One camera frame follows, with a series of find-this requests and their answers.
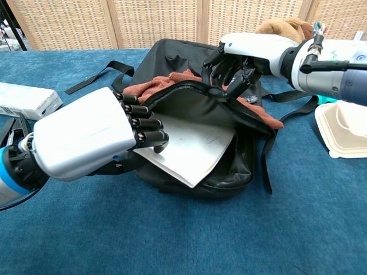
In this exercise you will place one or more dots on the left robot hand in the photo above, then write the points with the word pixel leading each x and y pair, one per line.
pixel 83 134

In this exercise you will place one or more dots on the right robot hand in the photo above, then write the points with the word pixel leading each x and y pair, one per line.
pixel 252 47

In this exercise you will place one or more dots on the white spiral notebook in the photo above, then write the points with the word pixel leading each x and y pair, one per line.
pixel 195 149

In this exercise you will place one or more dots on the black backpack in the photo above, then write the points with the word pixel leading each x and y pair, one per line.
pixel 223 177

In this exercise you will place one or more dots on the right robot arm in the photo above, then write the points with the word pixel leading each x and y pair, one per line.
pixel 329 80

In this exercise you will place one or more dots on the brown plush capybara toy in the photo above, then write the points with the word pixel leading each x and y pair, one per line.
pixel 281 27

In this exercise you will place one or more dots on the grey knit glove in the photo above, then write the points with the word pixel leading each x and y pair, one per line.
pixel 250 99

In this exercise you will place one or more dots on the long snack box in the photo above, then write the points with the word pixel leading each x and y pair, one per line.
pixel 25 100

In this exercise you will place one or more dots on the teal wet wipes pack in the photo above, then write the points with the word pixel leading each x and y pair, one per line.
pixel 325 99

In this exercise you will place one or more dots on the rust brown cloth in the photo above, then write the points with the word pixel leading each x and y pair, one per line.
pixel 160 81

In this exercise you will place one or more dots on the wicker folding screen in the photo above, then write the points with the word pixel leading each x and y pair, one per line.
pixel 143 23

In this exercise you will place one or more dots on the large beige pulp food tray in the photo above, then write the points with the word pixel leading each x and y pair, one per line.
pixel 329 129

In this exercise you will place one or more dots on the black tripod stand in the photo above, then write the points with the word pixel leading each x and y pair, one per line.
pixel 15 28

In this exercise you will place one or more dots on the small beige pulp food box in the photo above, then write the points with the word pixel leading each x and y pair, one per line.
pixel 355 120

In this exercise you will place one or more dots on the blue carpet table cover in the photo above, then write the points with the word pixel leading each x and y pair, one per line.
pixel 172 235

